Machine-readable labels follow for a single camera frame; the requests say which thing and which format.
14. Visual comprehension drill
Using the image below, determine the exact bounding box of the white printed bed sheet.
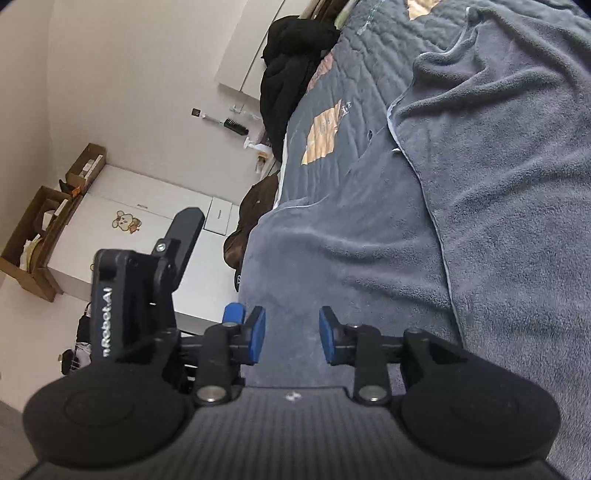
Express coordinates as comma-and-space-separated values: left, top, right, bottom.
276, 124, 291, 208

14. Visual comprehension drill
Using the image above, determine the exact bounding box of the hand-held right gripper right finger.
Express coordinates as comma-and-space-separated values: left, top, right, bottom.
318, 305, 462, 407

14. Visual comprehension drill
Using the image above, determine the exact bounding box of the blue-grey quilted fish-print bedspread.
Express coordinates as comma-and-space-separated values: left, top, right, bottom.
277, 0, 472, 217

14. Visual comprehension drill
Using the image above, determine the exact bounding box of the white wardrobe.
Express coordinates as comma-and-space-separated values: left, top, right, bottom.
44, 164, 241, 333

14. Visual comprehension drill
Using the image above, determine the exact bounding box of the white wardrobe drawer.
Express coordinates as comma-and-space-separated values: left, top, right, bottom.
204, 198, 241, 234

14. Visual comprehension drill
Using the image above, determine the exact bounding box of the white nightstand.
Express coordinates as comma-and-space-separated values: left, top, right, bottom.
255, 150, 283, 181

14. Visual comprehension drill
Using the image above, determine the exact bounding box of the black padded jacket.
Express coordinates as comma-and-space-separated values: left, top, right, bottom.
259, 15, 342, 160

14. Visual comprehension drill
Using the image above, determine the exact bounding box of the black hairbrush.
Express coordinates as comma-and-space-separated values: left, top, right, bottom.
203, 115, 247, 136

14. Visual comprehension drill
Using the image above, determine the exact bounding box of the large open cardboard box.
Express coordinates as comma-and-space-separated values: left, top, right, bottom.
0, 185, 84, 303

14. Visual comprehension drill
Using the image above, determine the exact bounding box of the white bed headboard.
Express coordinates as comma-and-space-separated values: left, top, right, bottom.
217, 0, 287, 100

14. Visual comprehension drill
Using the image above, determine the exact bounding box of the brown padded jacket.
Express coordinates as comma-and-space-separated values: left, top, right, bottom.
223, 173, 282, 268

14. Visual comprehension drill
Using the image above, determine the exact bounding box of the cartoon animal wardrobe sticker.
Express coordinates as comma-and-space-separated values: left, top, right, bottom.
111, 210, 142, 234

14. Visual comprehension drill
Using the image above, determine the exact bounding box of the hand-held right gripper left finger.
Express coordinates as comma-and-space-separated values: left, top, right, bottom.
193, 305, 267, 408

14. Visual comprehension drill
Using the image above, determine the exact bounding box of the brown folded blanket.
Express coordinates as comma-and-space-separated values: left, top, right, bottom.
314, 0, 352, 24

